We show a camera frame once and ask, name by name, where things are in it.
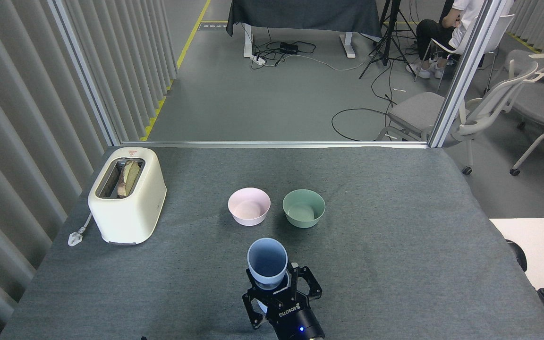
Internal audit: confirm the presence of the green bowl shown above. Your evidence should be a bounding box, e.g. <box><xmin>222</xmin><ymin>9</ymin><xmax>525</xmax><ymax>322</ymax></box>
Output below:
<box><xmin>282</xmin><ymin>189</ymin><xmax>326</xmax><ymax>229</ymax></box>

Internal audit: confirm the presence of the toasted bread slice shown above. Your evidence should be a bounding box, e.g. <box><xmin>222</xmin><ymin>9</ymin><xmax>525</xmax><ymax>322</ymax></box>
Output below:
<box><xmin>117</xmin><ymin>159</ymin><xmax>141</xmax><ymax>198</ymax></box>

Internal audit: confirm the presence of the seated person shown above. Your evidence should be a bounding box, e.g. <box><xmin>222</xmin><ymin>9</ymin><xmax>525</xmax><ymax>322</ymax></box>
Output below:
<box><xmin>407</xmin><ymin>0</ymin><xmax>513</xmax><ymax>79</ymax></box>

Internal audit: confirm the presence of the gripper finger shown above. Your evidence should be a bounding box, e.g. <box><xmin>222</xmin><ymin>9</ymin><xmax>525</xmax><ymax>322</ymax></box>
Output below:
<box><xmin>284</xmin><ymin>263</ymin><xmax>323</xmax><ymax>306</ymax></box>
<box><xmin>242</xmin><ymin>283</ymin><xmax>272</xmax><ymax>330</ymax></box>

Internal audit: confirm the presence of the silver frame rail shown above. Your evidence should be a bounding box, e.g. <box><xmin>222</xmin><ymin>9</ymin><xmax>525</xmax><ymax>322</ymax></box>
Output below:
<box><xmin>121</xmin><ymin>140</ymin><xmax>429</xmax><ymax>149</ymax></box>

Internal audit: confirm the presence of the black looped floor cable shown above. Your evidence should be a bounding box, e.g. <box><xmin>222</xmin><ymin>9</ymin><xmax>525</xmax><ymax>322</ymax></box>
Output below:
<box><xmin>331</xmin><ymin>108</ymin><xmax>396</xmax><ymax>142</ymax></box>

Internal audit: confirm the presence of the white toaster cable with plug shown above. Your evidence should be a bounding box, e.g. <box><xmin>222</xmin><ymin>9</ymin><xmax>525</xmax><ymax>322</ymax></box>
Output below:
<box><xmin>68</xmin><ymin>212</ymin><xmax>94</xmax><ymax>247</ymax></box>

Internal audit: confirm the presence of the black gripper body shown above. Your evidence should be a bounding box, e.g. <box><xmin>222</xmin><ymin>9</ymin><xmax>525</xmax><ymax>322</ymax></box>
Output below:
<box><xmin>265</xmin><ymin>293</ymin><xmax>324</xmax><ymax>340</ymax></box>

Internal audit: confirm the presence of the black computer mouse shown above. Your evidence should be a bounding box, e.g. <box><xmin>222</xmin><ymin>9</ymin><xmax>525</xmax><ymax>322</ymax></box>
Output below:
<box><xmin>507</xmin><ymin>240</ymin><xmax>528</xmax><ymax>272</ymax></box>

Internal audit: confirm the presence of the silver frame post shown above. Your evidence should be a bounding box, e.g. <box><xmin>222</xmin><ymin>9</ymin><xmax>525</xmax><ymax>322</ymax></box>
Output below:
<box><xmin>427</xmin><ymin>0</ymin><xmax>509</xmax><ymax>148</ymax></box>
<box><xmin>48</xmin><ymin>0</ymin><xmax>122</xmax><ymax>146</ymax></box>

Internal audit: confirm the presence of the white table leg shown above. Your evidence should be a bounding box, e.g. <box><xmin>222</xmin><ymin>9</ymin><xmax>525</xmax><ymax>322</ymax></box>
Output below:
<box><xmin>243</xmin><ymin>24</ymin><xmax>255</xmax><ymax>58</ymax></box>
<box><xmin>340</xmin><ymin>32</ymin><xmax>356</xmax><ymax>59</ymax></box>

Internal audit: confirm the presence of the pink bowl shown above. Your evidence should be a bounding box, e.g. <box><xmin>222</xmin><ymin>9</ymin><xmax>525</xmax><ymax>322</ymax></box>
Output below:
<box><xmin>228</xmin><ymin>187</ymin><xmax>271</xmax><ymax>227</ymax></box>

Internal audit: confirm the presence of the black tripod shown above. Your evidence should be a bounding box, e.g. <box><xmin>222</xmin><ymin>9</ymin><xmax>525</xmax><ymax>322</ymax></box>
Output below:
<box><xmin>358</xmin><ymin>0</ymin><xmax>419</xmax><ymax>80</ymax></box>

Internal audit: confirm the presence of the black cable tangle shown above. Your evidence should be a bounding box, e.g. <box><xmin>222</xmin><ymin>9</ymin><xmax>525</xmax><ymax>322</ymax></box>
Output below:
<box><xmin>250</xmin><ymin>27</ymin><xmax>318</xmax><ymax>69</ymax></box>

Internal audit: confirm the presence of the cream white toaster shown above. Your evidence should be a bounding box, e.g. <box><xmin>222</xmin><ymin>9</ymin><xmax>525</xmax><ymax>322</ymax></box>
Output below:
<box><xmin>87</xmin><ymin>147</ymin><xmax>167</xmax><ymax>246</ymax></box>

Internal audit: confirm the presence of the white floor cable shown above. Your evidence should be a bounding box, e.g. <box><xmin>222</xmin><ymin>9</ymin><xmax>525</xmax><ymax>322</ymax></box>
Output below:
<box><xmin>296</xmin><ymin>53</ymin><xmax>373</xmax><ymax>72</ymax></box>

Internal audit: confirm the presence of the dark grey tablecloth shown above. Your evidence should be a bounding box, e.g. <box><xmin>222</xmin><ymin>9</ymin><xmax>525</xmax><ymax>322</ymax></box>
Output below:
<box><xmin>226</xmin><ymin>0</ymin><xmax>383</xmax><ymax>39</ymax></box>

